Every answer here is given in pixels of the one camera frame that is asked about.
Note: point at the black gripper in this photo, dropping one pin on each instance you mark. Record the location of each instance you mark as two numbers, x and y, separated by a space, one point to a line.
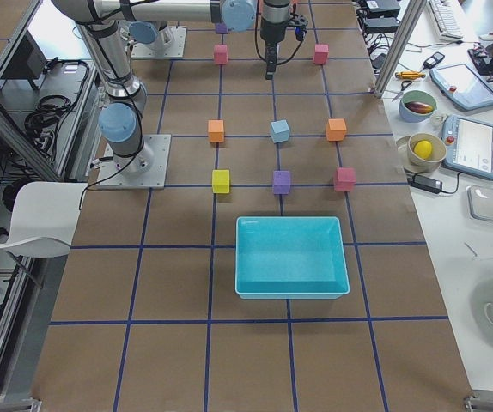
271 27

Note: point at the light blue foam block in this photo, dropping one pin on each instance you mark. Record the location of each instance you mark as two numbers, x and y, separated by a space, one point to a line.
279 131

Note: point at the orange block near arm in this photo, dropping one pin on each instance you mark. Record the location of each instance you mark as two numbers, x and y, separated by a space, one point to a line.
216 130

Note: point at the pink block base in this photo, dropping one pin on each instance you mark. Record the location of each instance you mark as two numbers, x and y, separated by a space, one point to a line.
220 54

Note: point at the pink block far left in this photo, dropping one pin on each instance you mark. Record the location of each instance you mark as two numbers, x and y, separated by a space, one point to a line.
320 54

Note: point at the purple block far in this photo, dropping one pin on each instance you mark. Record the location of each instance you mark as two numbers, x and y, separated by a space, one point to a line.
221 28

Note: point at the orange block far side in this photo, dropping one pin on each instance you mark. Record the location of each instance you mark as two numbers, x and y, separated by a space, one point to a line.
336 129

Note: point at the purple foam block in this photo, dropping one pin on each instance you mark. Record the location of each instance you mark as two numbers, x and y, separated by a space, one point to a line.
281 182

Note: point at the yellow foam block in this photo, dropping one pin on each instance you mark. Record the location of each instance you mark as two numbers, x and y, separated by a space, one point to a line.
220 181

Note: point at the scissors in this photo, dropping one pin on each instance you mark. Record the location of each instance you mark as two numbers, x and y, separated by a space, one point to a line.
404 85

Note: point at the pink block near tray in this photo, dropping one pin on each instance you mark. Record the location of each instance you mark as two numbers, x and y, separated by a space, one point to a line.
344 179

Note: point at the green bowl with fruit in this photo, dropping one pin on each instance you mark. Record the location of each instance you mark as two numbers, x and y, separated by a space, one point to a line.
416 106

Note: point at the yellow lemon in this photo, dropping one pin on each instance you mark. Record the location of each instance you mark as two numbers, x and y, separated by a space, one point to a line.
423 149

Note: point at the white keyboard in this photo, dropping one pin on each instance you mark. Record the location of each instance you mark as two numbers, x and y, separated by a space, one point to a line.
442 17

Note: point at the beige bowl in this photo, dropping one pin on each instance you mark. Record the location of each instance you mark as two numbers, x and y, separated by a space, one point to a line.
438 154

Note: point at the teach pendant far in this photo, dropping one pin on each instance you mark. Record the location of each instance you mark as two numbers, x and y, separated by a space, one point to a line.
463 86

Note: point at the teach pendant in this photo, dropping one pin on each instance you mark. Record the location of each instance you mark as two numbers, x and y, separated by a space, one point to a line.
463 86
469 146

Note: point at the cyan plastic tray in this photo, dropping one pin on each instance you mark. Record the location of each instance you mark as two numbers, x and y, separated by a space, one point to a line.
298 257

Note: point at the black power adapter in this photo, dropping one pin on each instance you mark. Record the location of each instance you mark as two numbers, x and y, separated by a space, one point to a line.
425 183

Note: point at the teach pendant near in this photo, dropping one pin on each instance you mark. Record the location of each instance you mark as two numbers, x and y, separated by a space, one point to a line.
469 146

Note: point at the white chair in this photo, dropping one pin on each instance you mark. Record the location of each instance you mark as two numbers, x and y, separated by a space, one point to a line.
44 219

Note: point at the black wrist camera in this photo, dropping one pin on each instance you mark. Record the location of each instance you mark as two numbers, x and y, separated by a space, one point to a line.
299 24

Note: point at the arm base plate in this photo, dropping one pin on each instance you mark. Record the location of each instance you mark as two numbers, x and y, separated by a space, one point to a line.
147 170
175 51

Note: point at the yellow handled tool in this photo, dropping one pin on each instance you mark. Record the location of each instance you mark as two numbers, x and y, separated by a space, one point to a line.
409 75

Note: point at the aluminium frame post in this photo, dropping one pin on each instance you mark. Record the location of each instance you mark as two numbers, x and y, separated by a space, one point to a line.
408 22

